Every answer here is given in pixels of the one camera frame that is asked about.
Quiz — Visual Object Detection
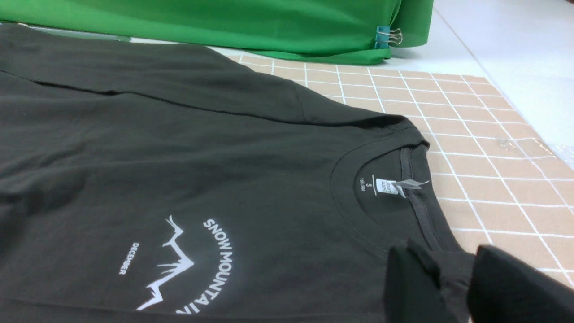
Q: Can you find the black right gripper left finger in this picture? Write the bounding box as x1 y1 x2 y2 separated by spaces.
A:
385 245 461 323

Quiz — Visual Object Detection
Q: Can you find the blue binder clip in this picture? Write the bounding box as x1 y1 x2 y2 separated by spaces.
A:
374 26 404 49

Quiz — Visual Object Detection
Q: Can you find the beige checkered tablecloth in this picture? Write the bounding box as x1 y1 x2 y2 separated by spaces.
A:
229 53 574 287

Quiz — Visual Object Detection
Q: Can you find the dark gray long-sleeved shirt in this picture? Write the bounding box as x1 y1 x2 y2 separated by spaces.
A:
1 24 474 323

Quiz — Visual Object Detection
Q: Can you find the green backdrop cloth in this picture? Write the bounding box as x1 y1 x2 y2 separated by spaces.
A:
0 0 433 65

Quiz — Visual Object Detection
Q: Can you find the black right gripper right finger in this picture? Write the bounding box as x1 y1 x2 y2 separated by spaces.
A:
468 245 574 323

